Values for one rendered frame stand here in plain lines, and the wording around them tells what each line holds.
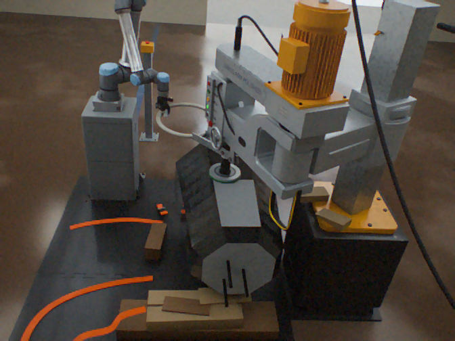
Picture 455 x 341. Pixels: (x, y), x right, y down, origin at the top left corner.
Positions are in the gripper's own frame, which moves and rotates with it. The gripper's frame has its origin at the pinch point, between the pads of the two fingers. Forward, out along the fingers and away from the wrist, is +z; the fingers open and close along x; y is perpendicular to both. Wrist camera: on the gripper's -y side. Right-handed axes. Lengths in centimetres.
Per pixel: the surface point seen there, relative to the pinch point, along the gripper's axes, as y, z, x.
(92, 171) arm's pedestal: 41, 54, -46
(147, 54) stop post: -77, -7, -85
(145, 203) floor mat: 19, 84, -6
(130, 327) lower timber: 127, 68, 77
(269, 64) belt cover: 39, -86, 102
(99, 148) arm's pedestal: 36, 31, -40
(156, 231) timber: 51, 70, 34
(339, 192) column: 12, -7, 153
